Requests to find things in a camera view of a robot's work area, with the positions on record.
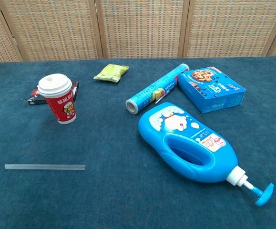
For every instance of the clear plastic straw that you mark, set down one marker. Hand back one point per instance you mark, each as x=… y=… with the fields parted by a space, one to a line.
x=44 y=167

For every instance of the red paper cup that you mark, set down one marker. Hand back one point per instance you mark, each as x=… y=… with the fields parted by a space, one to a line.
x=62 y=109

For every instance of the white plastic cup lid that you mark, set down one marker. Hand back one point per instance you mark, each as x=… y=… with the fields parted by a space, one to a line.
x=54 y=84

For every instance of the blue cling film roll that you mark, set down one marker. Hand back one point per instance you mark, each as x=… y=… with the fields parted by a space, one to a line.
x=156 y=89

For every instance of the blue pump detergent bottle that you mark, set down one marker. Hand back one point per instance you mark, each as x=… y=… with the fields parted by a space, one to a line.
x=171 y=128

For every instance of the yellow green snack packet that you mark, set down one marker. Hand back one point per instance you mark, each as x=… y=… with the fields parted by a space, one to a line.
x=111 y=72

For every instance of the black red snack packet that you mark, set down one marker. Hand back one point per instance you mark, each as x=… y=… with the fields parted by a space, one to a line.
x=75 y=87

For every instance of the blue cookie box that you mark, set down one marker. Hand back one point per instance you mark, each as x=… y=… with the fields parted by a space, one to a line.
x=214 y=93

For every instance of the dark blue table cloth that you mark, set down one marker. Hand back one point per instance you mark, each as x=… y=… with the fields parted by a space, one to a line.
x=114 y=190

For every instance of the woven bamboo folding screen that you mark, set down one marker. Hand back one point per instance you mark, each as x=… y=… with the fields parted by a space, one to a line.
x=137 y=26

